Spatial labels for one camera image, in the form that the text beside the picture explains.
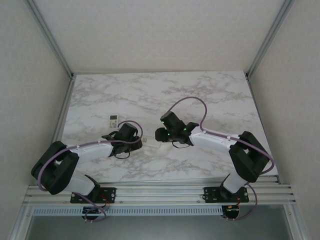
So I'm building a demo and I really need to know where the white remote control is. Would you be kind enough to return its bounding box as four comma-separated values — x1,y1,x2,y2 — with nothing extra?
108,113,120,129
142,136,165,151

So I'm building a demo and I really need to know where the controller circuit board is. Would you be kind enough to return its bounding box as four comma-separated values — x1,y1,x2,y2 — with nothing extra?
82,206,105,216
223,204,241,214

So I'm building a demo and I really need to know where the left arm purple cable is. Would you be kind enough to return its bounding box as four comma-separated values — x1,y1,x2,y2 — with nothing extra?
36,119,145,223

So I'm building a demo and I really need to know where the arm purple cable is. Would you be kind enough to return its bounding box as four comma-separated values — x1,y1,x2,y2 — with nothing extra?
36,119,145,223
166,96,273,222

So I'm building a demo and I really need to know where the right gripper thin black cable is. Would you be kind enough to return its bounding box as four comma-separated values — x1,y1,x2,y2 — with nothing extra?
171,140,191,149

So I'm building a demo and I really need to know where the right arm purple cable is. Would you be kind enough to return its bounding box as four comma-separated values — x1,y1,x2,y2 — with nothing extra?
166,96,273,222

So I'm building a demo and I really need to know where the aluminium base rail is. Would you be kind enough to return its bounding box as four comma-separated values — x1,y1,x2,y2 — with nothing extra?
24,175,297,207

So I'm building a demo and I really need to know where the slotted grey cable duct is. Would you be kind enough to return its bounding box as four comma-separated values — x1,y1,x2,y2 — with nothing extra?
32,206,223,216

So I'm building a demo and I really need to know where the aluminium side rail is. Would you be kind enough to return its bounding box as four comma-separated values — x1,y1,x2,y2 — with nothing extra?
52,74,77,145

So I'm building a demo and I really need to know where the aluminium frame post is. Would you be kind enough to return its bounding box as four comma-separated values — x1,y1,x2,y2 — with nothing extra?
24,0,76,80
244,0,297,80

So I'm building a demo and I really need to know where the aluminium lower frame bar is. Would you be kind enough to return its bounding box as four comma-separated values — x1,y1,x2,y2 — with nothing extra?
9,204,35,240
283,203,311,240

